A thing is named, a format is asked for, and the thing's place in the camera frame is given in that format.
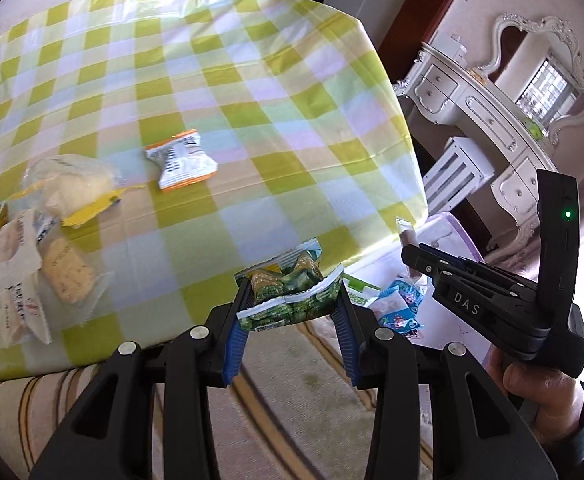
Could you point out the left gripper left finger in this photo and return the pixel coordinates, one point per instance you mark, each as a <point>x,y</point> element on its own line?
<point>141,397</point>

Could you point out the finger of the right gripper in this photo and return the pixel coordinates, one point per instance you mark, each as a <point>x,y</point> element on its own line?
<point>461,283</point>

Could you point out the blue pig snack bag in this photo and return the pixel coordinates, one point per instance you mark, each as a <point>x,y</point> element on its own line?
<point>398,305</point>

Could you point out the clear biscuit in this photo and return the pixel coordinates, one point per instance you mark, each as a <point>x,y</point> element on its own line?
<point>71,283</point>

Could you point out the green garlic pea packet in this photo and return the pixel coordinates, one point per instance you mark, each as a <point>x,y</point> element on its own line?
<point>289,289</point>

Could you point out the white pastry packet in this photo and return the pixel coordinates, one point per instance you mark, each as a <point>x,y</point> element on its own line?
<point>21,309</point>

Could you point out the cream roll clear package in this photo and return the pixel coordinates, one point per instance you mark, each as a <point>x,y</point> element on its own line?
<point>69,190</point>

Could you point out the orange white small packet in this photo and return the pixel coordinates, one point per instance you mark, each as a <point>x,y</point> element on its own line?
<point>182,161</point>

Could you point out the white green ginkgo snack bag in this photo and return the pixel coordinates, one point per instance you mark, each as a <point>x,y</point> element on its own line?
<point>361,293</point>

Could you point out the person right hand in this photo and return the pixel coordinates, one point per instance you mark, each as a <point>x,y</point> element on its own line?
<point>560,398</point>

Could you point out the white slatted stool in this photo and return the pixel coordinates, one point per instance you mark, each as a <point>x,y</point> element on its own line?
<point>459,172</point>

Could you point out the white ornate dresser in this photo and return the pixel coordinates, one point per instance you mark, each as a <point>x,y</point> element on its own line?
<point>447,94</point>

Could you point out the ornate dresser mirror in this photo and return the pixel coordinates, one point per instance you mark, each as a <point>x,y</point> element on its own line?
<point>536,69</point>

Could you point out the green checkered tablecloth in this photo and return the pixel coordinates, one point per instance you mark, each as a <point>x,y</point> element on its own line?
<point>240,128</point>

